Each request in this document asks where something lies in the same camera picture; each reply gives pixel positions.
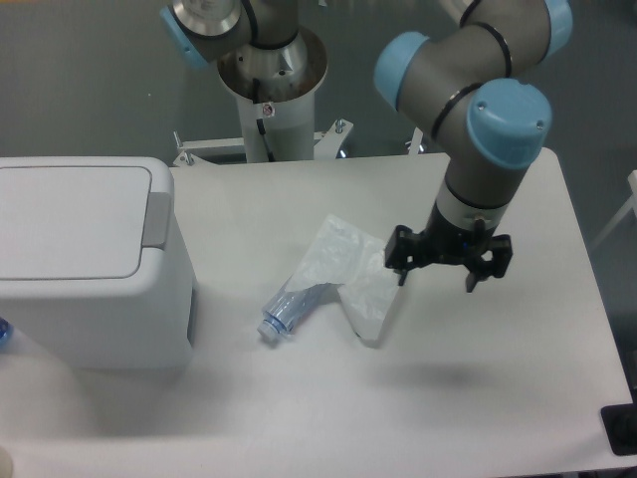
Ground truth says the white plastic bag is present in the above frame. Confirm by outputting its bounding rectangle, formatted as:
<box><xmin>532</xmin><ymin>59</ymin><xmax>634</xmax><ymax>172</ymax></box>
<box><xmin>285</xmin><ymin>214</ymin><xmax>399</xmax><ymax>346</ymax></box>

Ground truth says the black device at edge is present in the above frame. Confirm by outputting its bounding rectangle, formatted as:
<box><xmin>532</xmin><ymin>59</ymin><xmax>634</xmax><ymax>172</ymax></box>
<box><xmin>600</xmin><ymin>403</ymin><xmax>636</xmax><ymax>456</ymax></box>

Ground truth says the blue capped bottle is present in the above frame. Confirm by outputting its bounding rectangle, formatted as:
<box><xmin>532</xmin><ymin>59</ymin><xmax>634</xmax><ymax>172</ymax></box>
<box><xmin>0</xmin><ymin>319</ymin><xmax>14</xmax><ymax>351</ymax></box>

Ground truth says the crushed clear plastic bottle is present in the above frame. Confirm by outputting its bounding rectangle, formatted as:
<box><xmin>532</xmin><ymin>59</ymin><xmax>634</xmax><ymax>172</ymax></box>
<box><xmin>257</xmin><ymin>283</ymin><xmax>335</xmax><ymax>346</ymax></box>

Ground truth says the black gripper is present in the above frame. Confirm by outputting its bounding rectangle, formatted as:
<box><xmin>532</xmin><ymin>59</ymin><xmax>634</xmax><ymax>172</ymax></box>
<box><xmin>384</xmin><ymin>200</ymin><xmax>513</xmax><ymax>293</ymax></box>

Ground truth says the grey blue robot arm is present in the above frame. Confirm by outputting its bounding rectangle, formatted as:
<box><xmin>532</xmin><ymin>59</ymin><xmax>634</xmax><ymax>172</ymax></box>
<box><xmin>160</xmin><ymin>1</ymin><xmax>573</xmax><ymax>290</ymax></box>

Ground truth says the white trash can lid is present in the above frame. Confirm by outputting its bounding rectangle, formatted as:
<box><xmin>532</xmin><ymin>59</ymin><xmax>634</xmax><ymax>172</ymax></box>
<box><xmin>1</xmin><ymin>159</ymin><xmax>172</xmax><ymax>281</ymax></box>

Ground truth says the white frame at right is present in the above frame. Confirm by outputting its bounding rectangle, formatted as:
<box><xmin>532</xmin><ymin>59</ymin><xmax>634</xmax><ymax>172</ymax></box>
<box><xmin>591</xmin><ymin>170</ymin><xmax>637</xmax><ymax>249</ymax></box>

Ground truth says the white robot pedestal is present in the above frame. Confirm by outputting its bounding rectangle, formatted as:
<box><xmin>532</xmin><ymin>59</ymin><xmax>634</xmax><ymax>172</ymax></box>
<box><xmin>174</xmin><ymin>26</ymin><xmax>353</xmax><ymax>166</ymax></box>

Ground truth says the white trash can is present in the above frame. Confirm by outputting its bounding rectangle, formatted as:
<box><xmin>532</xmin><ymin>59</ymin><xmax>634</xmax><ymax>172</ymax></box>
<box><xmin>1</xmin><ymin>156</ymin><xmax>197</xmax><ymax>368</ymax></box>

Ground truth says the black cable on pedestal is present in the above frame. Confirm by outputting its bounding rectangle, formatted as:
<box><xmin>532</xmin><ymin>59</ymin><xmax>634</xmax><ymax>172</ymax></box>
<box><xmin>251</xmin><ymin>77</ymin><xmax>276</xmax><ymax>163</ymax></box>

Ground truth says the white foot bracket with bolt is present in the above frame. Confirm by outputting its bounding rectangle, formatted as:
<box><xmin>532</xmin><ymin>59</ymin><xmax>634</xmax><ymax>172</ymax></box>
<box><xmin>405</xmin><ymin>127</ymin><xmax>429</xmax><ymax>155</ymax></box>

